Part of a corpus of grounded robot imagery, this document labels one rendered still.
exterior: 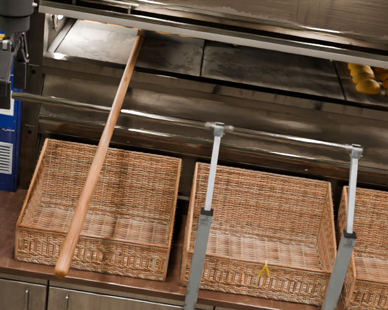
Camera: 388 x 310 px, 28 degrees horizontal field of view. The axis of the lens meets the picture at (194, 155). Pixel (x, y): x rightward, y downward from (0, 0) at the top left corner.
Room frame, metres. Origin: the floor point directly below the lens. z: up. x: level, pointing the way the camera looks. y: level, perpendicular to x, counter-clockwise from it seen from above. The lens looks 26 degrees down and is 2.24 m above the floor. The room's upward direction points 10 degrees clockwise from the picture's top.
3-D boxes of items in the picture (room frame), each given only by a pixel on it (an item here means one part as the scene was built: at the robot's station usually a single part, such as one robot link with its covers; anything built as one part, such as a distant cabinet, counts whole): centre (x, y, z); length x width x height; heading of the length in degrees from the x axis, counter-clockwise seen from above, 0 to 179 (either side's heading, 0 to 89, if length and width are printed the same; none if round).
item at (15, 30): (1.72, 0.47, 1.63); 0.08 x 0.07 x 0.09; 1
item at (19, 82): (1.79, 0.46, 1.50); 0.03 x 0.01 x 0.07; 91
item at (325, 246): (2.54, -0.29, 0.72); 0.56 x 0.49 x 0.28; 92
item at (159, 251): (2.53, 0.31, 0.72); 0.56 x 0.49 x 0.28; 92
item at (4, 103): (1.65, 0.46, 1.50); 0.03 x 0.01 x 0.07; 91
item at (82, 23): (3.40, 0.32, 1.20); 0.55 x 0.36 x 0.03; 92
